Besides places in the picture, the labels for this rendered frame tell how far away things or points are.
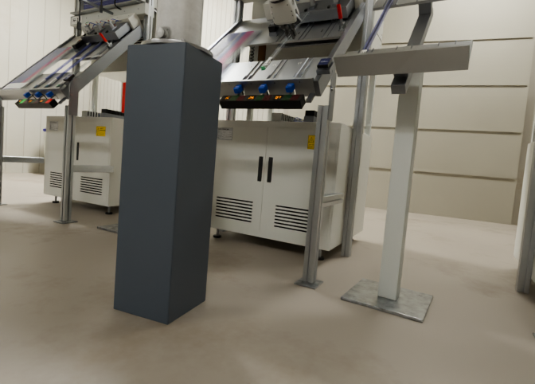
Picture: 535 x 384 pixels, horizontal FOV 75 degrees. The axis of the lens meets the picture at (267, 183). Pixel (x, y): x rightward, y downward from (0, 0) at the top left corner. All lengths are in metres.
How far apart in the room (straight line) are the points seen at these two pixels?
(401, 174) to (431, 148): 2.87
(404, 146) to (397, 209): 0.20
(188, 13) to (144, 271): 0.67
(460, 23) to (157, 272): 3.93
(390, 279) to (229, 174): 0.93
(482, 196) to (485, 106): 0.90
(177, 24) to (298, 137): 0.81
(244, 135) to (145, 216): 0.90
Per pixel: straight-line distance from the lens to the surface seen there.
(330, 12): 1.76
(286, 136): 1.63
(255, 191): 1.70
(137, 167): 0.96
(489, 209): 4.15
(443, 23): 4.35
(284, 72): 1.41
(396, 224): 1.23
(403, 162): 1.21
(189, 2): 1.03
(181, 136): 0.89
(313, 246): 1.27
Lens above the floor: 0.43
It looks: 4 degrees down
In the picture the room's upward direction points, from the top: 5 degrees clockwise
